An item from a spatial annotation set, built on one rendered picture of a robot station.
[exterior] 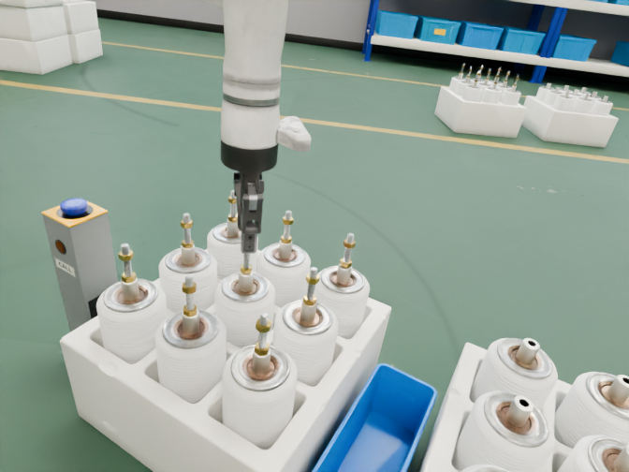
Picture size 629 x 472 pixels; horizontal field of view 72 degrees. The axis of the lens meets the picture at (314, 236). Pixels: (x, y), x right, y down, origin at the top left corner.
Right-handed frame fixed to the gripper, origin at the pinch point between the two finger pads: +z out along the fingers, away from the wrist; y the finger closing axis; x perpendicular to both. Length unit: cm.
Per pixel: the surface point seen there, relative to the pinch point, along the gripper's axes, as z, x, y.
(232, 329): 15.1, -2.1, 4.1
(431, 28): -3, 218, -389
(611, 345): 36, 90, -3
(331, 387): 17.4, 11.5, 15.1
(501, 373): 11.1, 33.7, 20.8
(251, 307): 10.7, 0.6, 4.4
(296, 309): 10.1, 7.2, 6.2
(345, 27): 12, 156, -482
